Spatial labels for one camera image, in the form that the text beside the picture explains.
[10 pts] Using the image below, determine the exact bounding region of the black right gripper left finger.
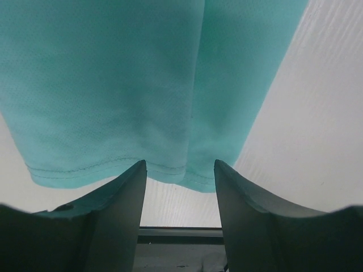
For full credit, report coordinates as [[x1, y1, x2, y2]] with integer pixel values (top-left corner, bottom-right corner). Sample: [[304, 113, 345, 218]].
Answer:
[[1, 160, 147, 271]]

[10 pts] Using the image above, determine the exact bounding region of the teal t shirt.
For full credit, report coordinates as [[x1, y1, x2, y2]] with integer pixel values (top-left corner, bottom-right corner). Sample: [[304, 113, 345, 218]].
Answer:
[[1, 1, 307, 193]]

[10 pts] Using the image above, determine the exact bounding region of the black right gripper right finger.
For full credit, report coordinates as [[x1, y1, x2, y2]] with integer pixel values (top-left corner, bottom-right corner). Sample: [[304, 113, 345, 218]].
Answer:
[[214, 160, 362, 271]]

